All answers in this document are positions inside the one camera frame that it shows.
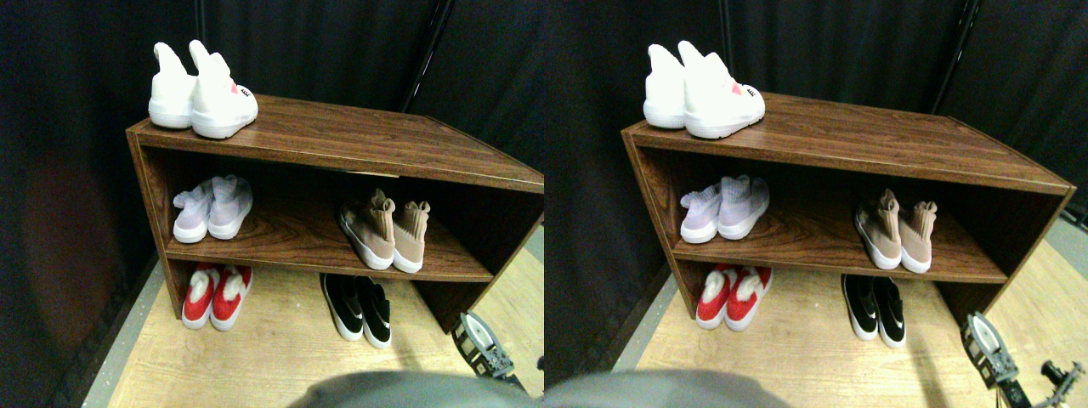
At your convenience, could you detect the white shoe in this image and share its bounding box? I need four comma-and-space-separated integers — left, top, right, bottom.
677, 40, 767, 140
148, 42, 198, 130
189, 39, 259, 140
643, 44, 688, 130

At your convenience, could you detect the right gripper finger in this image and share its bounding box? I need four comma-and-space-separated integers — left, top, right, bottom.
452, 311, 517, 383
961, 312, 1020, 388

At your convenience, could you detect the black shoe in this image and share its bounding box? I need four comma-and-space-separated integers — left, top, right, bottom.
841, 274, 881, 342
320, 273, 366, 343
357, 276, 394, 350
874, 277, 907, 349

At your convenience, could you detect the red shoe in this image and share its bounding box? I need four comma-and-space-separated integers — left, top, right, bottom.
182, 264, 222, 330
210, 265, 253, 332
724, 266, 774, 332
695, 265, 737, 331

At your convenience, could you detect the lilac shoe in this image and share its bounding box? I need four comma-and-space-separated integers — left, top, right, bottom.
680, 184, 723, 245
207, 175, 254, 241
173, 178, 215, 245
717, 175, 771, 241

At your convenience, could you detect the brown shoe rack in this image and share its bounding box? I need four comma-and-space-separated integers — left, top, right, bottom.
621, 92, 1076, 328
127, 93, 544, 334

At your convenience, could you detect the tan shoe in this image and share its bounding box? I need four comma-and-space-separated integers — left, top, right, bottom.
898, 201, 938, 275
392, 201, 432, 275
338, 189, 397, 271
854, 189, 904, 271

